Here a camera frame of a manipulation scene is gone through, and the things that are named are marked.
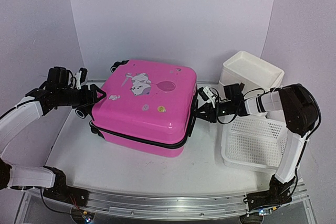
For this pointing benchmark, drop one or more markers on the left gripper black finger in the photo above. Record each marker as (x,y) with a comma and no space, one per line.
(92,94)
(80,78)

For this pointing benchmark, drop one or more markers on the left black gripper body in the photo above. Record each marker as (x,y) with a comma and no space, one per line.
(66,99)

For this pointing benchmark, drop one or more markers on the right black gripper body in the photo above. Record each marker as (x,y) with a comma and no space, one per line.
(228,108)

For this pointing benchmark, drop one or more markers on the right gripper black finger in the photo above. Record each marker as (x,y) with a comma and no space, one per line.
(207,113)
(207,95)

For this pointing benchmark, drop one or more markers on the pink cartoon child suitcase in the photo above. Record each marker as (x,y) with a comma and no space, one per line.
(146,106)

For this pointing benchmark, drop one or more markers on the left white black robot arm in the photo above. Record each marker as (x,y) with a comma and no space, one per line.
(61,88)

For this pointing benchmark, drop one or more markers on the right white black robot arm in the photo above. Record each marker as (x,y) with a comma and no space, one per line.
(297,108)

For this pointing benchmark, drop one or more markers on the white three-drawer storage cabinet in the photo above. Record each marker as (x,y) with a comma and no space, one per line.
(255,74)

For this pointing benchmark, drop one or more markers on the white perforated plastic basket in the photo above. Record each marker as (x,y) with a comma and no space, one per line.
(253,143)

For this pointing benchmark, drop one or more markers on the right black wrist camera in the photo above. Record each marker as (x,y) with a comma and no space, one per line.
(233,92)

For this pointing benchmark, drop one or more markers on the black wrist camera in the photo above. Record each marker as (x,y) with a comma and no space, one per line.
(233,92)
(58,77)

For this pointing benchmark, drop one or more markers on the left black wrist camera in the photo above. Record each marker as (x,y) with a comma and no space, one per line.
(58,77)

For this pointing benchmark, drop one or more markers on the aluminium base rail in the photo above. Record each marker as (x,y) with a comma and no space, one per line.
(153,207)

